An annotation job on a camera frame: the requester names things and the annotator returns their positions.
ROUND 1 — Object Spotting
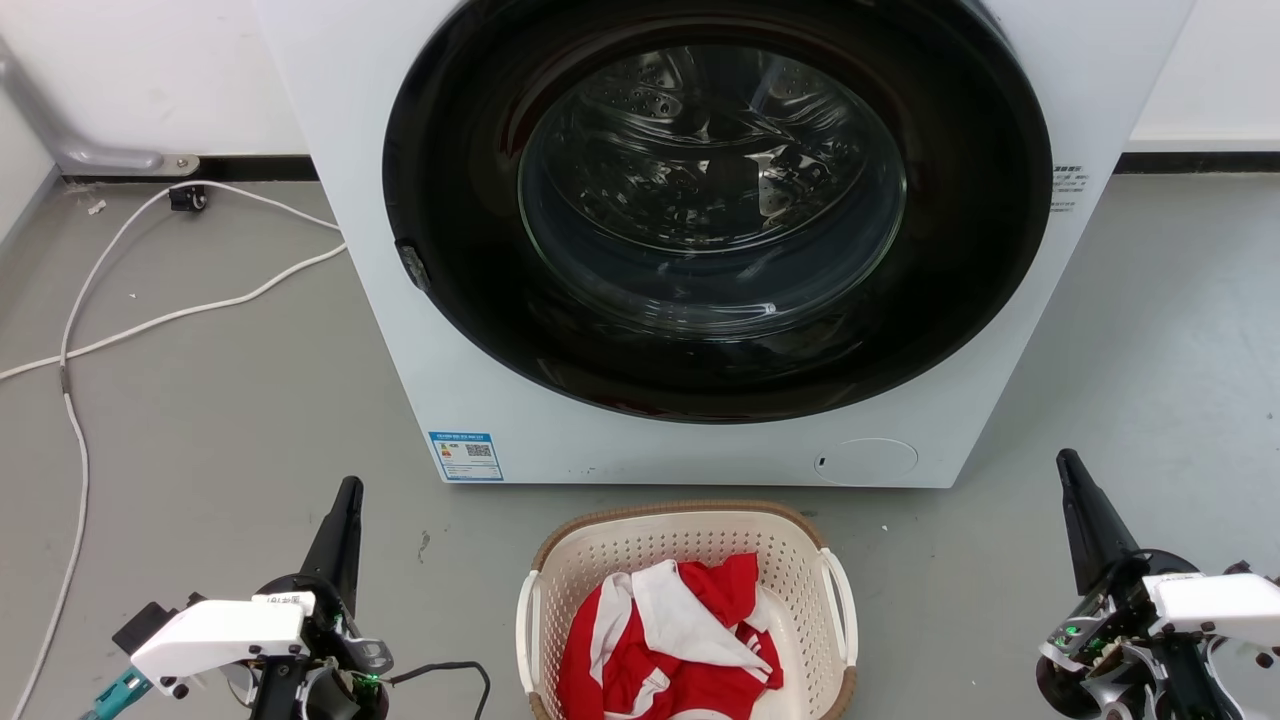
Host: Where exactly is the black round washer door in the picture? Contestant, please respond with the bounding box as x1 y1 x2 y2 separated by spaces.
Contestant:
382 0 1053 425

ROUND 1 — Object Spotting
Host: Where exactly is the small printed text label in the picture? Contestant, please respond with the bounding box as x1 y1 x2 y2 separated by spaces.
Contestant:
1050 165 1091 214

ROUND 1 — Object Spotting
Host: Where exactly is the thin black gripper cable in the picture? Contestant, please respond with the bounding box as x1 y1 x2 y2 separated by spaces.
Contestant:
385 661 492 720

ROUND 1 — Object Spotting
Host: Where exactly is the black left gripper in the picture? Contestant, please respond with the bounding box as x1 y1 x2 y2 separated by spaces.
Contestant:
254 476 394 706

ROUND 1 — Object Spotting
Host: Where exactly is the cream plastic laundry basket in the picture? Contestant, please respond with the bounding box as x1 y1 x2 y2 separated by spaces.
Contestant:
516 500 859 720

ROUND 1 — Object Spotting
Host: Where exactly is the blue energy label sticker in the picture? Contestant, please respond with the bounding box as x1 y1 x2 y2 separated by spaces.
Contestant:
428 431 505 483

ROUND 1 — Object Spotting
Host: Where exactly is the round white filter cover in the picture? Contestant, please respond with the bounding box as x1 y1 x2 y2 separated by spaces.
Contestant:
812 437 919 488

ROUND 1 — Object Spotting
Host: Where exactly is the red and white garment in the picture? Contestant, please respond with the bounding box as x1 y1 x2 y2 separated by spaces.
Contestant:
558 553 785 720

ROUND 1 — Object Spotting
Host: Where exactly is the white power cable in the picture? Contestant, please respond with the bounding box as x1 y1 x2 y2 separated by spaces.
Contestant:
0 243 348 383

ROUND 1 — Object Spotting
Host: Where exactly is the grey washer door latch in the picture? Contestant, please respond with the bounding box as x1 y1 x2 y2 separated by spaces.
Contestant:
397 240 432 294

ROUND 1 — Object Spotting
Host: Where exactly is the long white floor cable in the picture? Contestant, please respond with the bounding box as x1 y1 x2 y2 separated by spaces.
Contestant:
8 181 344 720

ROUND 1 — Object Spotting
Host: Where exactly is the white front-load washing machine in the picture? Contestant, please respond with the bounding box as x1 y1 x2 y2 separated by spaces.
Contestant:
255 0 1198 489

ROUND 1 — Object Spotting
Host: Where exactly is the teal cable connector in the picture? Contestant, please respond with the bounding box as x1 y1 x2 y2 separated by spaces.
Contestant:
84 667 153 720

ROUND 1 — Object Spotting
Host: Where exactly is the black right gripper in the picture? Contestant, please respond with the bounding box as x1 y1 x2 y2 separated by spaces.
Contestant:
1036 449 1217 720

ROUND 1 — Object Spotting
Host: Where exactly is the grey wall pipe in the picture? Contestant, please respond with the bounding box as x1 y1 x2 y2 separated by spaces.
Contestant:
0 35 201 178

